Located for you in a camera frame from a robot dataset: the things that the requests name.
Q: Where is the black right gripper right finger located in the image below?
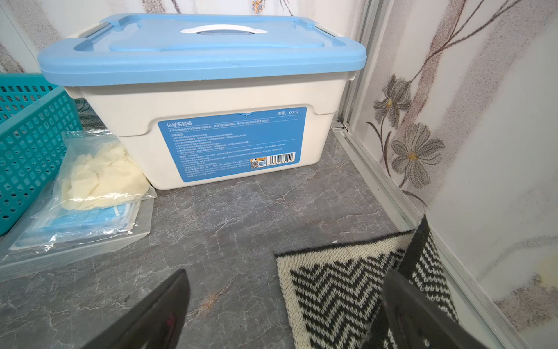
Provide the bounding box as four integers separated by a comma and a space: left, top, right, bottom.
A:
382, 269, 485, 348

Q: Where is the bag of blue masks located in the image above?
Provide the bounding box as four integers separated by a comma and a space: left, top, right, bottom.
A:
1, 199, 154, 282

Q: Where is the white box with blue lid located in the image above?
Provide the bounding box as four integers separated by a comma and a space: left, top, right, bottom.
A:
38, 13, 367, 190

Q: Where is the teal plastic basket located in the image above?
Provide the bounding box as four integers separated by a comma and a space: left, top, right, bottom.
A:
1, 74, 82, 234

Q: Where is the bag of white gloves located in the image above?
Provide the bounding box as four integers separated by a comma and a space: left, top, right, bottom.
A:
51, 130, 156, 211

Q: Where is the black white knitted scarf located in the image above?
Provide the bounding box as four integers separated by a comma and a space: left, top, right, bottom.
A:
276, 218, 459, 348

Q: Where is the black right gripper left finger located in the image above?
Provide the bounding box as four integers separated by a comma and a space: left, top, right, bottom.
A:
84, 269, 190, 348

